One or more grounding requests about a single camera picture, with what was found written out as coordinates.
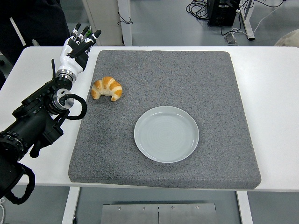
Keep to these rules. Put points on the grey metal plate with screws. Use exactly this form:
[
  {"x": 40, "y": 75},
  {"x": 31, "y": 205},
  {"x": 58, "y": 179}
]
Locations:
[{"x": 140, "y": 214}]

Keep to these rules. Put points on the white desk leg with foot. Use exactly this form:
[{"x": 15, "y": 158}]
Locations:
[{"x": 248, "y": 21}]

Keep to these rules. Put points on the light grey round plate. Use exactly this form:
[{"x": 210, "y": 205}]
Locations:
[{"x": 166, "y": 135}]

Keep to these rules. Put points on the golden croissant bread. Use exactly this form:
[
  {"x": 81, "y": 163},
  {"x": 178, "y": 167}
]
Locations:
[{"x": 107, "y": 85}]

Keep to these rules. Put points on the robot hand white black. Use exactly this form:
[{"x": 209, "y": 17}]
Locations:
[{"x": 70, "y": 63}]

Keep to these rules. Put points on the beige rounded object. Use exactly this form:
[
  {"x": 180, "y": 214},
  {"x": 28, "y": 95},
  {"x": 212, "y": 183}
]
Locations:
[{"x": 288, "y": 38}]

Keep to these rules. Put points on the small green object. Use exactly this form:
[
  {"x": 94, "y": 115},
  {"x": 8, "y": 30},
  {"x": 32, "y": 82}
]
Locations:
[{"x": 88, "y": 34}]

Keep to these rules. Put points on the white cabinet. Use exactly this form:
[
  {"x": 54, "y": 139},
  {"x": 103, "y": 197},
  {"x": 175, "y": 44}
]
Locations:
[{"x": 102, "y": 16}]

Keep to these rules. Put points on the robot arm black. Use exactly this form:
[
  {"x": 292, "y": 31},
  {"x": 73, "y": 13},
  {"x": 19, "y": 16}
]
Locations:
[{"x": 30, "y": 121}]

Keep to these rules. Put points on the grey felt mat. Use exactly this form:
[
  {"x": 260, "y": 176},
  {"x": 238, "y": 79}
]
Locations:
[{"x": 175, "y": 77}]

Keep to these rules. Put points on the black computer box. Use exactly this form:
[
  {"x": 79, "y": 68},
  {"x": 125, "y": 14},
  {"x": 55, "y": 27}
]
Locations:
[{"x": 222, "y": 14}]

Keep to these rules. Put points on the white table leg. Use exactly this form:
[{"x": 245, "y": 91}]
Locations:
[
  {"x": 245, "y": 210},
  {"x": 70, "y": 207}
]

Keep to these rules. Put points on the person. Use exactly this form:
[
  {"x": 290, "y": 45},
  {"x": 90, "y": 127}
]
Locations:
[{"x": 35, "y": 18}]

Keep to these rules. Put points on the small grey power adapter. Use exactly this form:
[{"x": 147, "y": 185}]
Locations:
[{"x": 230, "y": 39}]

